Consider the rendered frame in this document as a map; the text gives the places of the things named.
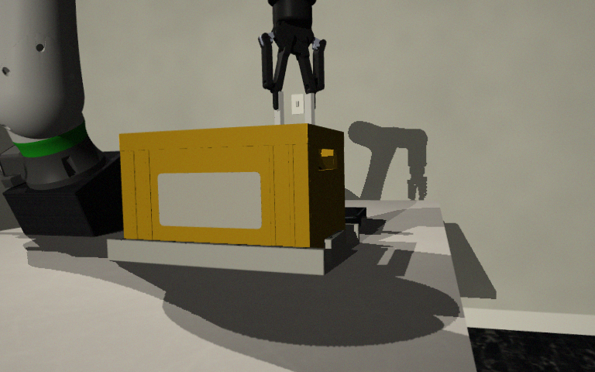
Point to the yellow wooden crate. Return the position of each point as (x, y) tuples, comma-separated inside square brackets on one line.
[(251, 185)]

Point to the grey flat rail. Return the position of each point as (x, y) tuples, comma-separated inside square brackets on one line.
[(280, 259)]

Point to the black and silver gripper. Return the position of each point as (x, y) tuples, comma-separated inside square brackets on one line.
[(292, 21)]

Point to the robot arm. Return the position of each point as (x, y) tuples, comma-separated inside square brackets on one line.
[(42, 96)]

